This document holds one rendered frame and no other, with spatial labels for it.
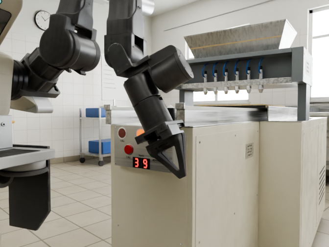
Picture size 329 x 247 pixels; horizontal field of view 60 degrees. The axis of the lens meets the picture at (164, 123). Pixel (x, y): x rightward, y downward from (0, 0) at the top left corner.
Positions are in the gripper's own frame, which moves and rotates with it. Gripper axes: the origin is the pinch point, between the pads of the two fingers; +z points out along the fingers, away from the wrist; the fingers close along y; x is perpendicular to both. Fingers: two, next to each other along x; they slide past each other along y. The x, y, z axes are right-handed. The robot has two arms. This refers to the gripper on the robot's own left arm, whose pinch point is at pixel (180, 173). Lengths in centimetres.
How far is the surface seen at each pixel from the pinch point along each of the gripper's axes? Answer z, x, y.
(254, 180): 22, 4, 91
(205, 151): -0.6, 5.0, 39.5
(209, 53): -48, -2, 112
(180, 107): -15.2, 2.9, 28.2
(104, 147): -70, 248, 355
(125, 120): -23, 28, 42
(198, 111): -12.8, 0.8, 36.5
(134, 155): -9.3, 25.2, 32.5
